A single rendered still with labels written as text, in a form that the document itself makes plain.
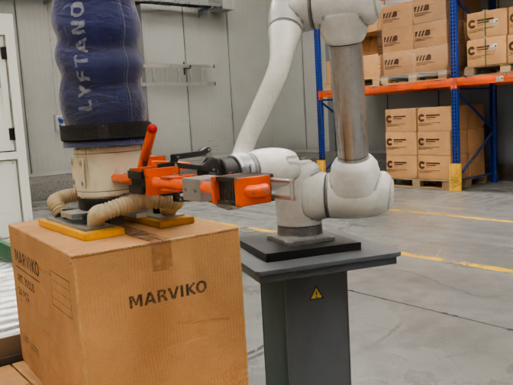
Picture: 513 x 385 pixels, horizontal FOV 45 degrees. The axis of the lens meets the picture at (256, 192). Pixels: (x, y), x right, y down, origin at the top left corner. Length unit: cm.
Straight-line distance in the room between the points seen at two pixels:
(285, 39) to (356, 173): 48
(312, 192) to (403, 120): 787
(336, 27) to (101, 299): 102
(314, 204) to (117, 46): 85
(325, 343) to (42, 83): 969
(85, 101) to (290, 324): 100
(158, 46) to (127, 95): 1092
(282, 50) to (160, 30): 1080
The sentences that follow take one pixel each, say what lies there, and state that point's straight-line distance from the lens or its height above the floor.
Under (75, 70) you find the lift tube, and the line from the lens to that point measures 155.
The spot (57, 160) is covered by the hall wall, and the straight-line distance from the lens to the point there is 1141.
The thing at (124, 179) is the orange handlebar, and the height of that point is 107.
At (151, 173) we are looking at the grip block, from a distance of 136.
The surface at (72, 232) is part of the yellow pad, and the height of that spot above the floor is 96.
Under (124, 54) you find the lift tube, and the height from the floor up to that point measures 137.
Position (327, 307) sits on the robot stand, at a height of 56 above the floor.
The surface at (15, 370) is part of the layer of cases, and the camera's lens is 189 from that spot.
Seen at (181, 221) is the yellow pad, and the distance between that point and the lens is 154.
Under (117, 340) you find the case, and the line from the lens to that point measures 138.
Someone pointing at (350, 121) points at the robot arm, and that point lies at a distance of 193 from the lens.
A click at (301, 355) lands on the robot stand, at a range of 211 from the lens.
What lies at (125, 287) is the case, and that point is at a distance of 135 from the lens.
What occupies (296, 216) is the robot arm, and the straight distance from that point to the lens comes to 204.
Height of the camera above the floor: 120
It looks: 7 degrees down
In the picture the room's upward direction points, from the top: 3 degrees counter-clockwise
